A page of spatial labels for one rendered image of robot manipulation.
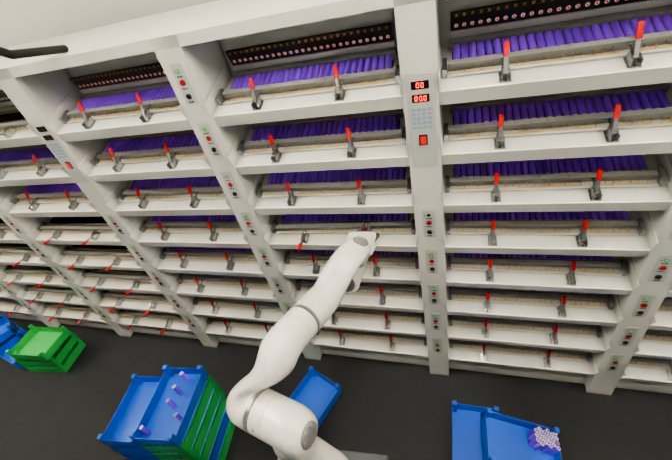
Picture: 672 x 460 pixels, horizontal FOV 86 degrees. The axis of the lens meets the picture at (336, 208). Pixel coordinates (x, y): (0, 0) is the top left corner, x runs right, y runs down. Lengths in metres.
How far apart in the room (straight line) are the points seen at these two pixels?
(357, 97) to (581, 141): 0.61
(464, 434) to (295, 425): 1.22
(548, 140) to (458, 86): 0.30
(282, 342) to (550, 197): 0.88
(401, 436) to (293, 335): 1.22
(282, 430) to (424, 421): 1.21
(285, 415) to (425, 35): 0.93
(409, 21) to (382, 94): 0.20
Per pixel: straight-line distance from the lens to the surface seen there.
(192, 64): 1.23
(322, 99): 1.10
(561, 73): 1.07
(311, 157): 1.21
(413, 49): 0.99
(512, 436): 1.97
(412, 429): 2.02
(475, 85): 1.03
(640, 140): 1.21
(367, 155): 1.15
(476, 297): 1.67
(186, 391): 1.96
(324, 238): 1.45
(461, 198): 1.24
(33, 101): 1.74
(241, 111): 1.21
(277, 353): 0.86
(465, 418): 2.03
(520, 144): 1.14
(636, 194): 1.33
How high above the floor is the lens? 1.89
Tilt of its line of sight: 37 degrees down
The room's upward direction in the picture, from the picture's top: 15 degrees counter-clockwise
